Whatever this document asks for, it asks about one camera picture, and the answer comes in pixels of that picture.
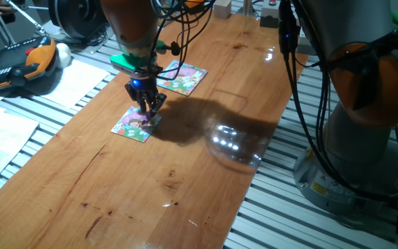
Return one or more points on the black filament spool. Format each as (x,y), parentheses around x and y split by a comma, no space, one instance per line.
(76,17)

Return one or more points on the complete cartoon puzzle picture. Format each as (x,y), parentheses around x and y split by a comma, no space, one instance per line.
(185,79)

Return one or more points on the glossy wooden board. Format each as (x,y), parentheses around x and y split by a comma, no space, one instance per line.
(133,190)

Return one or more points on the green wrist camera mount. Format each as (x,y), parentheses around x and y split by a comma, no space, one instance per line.
(126,62)

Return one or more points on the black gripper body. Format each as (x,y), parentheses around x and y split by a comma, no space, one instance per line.
(143,90)

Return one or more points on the beige box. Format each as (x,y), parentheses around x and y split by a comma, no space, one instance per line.
(223,9)

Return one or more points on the frame pole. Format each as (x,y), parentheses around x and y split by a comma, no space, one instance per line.
(247,7)

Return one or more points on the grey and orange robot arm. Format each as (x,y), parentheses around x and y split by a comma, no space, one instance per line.
(358,69)

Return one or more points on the white paper sheet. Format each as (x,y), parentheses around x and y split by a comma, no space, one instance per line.
(74,83)
(2,148)

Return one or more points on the black and orange teach pendant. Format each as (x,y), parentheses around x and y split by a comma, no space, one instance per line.
(12,65)

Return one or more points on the cartoon puzzle with missing piece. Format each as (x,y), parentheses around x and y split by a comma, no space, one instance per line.
(130,129)

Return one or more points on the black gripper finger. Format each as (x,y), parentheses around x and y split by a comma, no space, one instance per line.
(143,105)
(154,109)

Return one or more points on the white computer mouse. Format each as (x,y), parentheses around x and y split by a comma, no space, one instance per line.
(63,55)

